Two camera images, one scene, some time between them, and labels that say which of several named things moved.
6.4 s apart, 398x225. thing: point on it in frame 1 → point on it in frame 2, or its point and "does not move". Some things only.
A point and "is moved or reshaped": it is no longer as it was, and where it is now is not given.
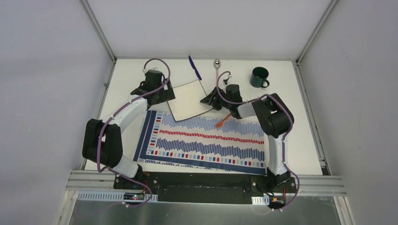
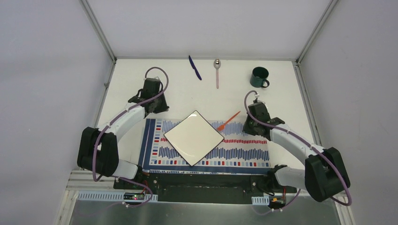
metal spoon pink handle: (217, 63) does not move
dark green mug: (258, 78) does not move
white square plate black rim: (187, 103) → (194, 137)
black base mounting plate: (204, 188) does not move
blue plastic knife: (194, 67) does not move
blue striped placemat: (237, 145) is moved or reshaped
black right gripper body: (225, 103) → (251, 130)
